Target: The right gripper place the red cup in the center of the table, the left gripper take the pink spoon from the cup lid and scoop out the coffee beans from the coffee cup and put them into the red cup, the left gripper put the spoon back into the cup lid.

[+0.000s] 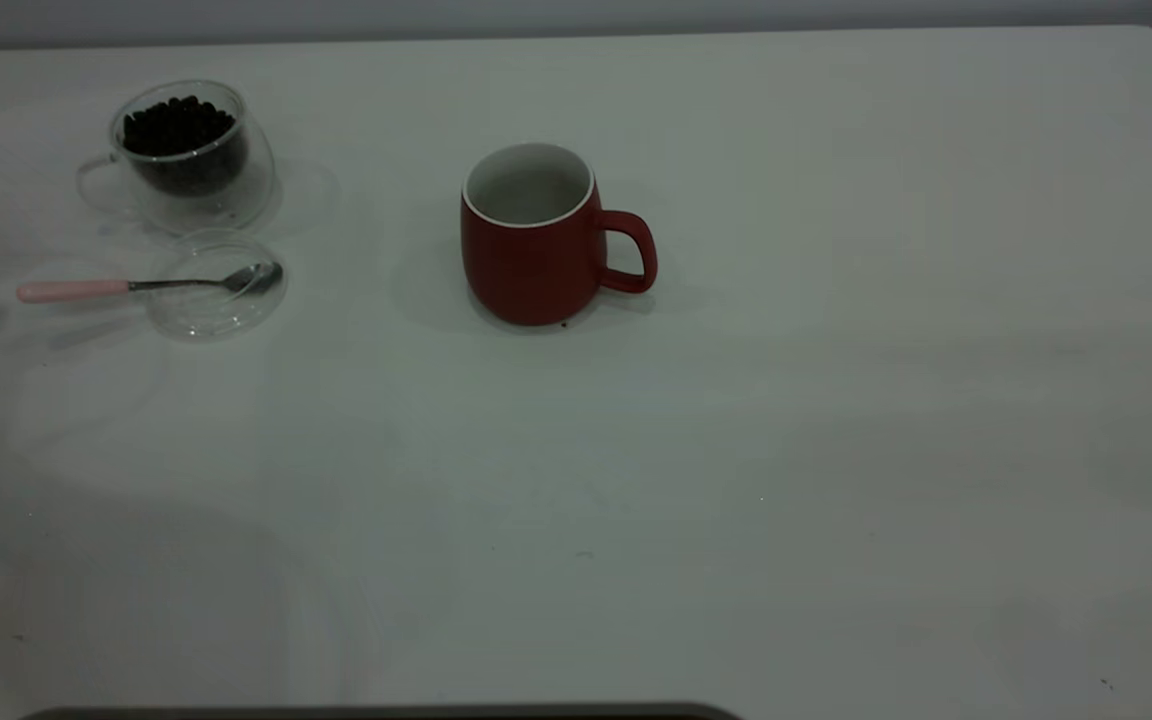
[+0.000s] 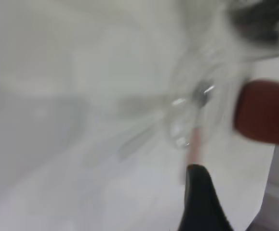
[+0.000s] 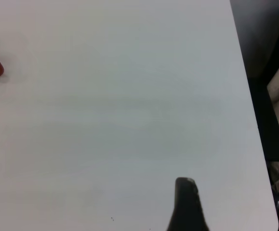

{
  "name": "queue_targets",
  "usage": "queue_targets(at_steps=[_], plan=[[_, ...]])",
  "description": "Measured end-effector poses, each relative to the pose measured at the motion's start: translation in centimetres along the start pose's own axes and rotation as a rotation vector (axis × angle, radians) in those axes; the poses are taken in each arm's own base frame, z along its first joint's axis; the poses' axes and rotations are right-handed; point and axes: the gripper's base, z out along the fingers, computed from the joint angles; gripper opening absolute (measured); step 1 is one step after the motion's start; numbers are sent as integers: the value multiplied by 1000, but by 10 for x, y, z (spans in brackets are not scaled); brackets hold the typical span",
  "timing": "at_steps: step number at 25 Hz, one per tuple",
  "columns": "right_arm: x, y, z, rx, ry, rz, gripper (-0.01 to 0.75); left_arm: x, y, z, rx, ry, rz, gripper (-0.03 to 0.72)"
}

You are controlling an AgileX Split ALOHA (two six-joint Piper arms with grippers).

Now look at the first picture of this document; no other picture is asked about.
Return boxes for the clear double-wall glass cup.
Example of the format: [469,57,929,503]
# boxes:
[75,80,278,237]

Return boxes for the pink-handled metal spoon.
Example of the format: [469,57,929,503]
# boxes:
[16,261,284,304]

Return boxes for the red ceramic mug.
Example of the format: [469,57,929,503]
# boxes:
[460,142,658,328]

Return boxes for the dark coffee beans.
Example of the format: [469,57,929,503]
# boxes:
[119,96,249,197]

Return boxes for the clear glass saucer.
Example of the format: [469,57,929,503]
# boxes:
[144,228,288,341]

